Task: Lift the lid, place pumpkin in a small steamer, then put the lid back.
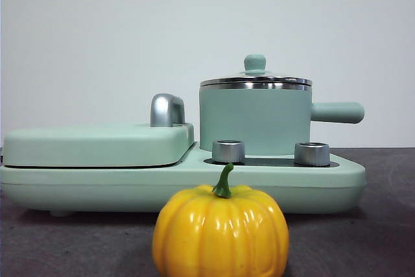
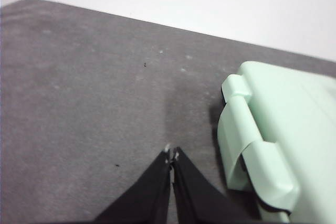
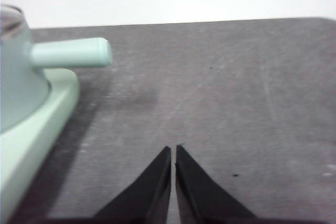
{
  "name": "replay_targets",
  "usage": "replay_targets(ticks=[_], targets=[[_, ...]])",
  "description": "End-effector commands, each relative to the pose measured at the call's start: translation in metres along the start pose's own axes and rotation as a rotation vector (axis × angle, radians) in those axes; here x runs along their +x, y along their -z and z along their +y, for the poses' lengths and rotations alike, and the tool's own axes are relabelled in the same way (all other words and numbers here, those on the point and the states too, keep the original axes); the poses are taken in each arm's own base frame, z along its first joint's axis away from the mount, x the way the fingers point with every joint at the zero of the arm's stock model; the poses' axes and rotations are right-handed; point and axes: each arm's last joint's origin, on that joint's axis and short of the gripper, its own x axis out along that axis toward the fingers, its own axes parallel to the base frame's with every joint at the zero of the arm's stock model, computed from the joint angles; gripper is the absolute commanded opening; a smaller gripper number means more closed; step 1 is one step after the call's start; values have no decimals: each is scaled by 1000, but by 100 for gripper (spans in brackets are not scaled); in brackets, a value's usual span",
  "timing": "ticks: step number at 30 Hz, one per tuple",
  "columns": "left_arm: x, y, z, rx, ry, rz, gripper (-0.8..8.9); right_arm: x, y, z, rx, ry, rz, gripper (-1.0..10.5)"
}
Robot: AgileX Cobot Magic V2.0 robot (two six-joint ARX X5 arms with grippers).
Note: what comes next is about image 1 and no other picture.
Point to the glass lid with green knob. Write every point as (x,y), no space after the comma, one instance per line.
(255,63)

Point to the silver control knob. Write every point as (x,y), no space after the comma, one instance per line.
(227,152)
(311,155)

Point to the mint green breakfast machine base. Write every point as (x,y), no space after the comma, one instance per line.
(97,189)

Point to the mint green hinged griddle cover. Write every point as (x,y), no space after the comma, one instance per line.
(97,147)

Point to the yellow toy pumpkin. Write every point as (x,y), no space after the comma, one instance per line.
(220,231)

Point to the mint green steamer pot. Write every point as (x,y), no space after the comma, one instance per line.
(253,118)

